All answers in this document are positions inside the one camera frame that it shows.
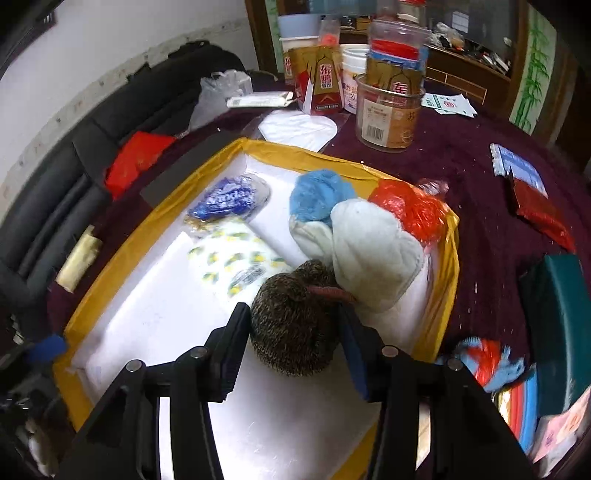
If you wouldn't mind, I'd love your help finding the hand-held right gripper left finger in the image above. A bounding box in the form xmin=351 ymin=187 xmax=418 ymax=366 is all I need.
xmin=55 ymin=302 xmax=252 ymax=480

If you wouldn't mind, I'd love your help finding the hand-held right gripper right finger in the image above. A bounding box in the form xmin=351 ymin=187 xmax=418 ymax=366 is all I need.
xmin=337 ymin=307 xmax=541 ymax=480

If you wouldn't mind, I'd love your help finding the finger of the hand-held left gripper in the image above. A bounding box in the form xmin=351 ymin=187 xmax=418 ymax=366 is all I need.
xmin=25 ymin=335 xmax=66 ymax=365

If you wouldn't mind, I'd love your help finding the brown knit hat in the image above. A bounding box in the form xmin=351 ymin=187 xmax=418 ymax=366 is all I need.
xmin=250 ymin=259 xmax=358 ymax=377

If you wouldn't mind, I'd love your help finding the yellow taped foam box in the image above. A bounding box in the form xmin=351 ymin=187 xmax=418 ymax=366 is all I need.
xmin=53 ymin=137 xmax=461 ymax=480

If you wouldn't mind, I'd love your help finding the zip bag of coloured sheets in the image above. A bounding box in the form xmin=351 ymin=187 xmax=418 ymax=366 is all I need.
xmin=492 ymin=374 xmax=541 ymax=455

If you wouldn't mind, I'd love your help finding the lemon print packet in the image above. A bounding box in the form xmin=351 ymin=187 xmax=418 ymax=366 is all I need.
xmin=187 ymin=228 xmax=296 ymax=301

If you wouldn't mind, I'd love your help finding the beige packet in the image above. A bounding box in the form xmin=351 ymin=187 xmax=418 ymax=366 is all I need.
xmin=55 ymin=226 xmax=103 ymax=294

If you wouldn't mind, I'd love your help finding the white towel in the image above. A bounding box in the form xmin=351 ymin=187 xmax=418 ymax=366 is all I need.
xmin=331 ymin=199 xmax=426 ymax=312

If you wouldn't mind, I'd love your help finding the pale white cloth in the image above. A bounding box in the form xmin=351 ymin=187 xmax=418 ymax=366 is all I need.
xmin=289 ymin=216 xmax=335 ymax=266

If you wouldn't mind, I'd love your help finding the blue candy packet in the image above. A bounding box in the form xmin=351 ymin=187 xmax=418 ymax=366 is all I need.
xmin=187 ymin=174 xmax=271 ymax=221

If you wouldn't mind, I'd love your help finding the red plastic bag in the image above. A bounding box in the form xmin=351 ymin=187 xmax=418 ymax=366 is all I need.
xmin=368 ymin=179 xmax=450 ymax=245
xmin=104 ymin=131 xmax=176 ymax=199

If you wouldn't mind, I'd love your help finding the blue fluffy cloth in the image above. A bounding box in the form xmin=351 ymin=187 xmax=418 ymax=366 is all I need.
xmin=289 ymin=169 xmax=357 ymax=227

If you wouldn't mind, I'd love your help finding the black sofa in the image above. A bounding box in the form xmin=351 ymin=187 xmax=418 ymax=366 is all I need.
xmin=0 ymin=41 xmax=245 ymax=324

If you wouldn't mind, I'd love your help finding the dark green box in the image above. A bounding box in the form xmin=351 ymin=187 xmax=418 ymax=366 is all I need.
xmin=519 ymin=254 xmax=591 ymax=414

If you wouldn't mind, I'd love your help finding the pink paper packet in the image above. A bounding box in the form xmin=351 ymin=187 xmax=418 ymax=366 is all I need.
xmin=531 ymin=392 xmax=587 ymax=476

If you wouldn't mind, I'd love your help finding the white face mask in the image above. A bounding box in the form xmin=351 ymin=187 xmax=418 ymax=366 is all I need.
xmin=257 ymin=113 xmax=338 ymax=151

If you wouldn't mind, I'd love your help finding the red foil packet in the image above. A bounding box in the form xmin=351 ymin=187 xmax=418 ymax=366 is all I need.
xmin=508 ymin=171 xmax=577 ymax=252

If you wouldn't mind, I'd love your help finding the wide clear plastic jar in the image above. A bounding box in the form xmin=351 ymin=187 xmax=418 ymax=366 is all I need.
xmin=355 ymin=76 xmax=426 ymax=153

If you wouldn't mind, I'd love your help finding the blue white packet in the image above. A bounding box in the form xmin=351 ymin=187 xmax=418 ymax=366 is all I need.
xmin=489 ymin=143 xmax=549 ymax=199

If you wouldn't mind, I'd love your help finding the white flat packet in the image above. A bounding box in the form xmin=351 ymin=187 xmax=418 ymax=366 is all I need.
xmin=226 ymin=91 xmax=294 ymax=109

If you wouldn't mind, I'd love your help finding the white plastic bag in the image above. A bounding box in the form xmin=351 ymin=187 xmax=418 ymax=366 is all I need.
xmin=190 ymin=70 xmax=254 ymax=130

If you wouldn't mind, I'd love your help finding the white green paper packet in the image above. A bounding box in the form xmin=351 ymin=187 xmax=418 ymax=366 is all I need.
xmin=421 ymin=92 xmax=478 ymax=118

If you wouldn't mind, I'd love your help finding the red gold carton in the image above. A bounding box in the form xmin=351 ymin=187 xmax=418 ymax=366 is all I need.
xmin=284 ymin=45 xmax=345 ymax=116

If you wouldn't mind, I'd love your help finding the white printed bucket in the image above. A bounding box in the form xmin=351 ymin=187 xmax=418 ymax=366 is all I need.
xmin=339 ymin=44 xmax=372 ymax=114

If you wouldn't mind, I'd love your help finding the tall clear plastic jar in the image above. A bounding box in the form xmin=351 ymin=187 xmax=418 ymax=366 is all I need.
xmin=367 ymin=0 xmax=430 ymax=93

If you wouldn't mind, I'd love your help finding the blue plastic basin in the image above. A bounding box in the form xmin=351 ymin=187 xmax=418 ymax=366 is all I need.
xmin=277 ymin=13 xmax=340 ymax=40

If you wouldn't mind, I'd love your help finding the bamboo print panel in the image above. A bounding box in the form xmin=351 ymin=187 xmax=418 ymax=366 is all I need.
xmin=510 ymin=9 xmax=559 ymax=134

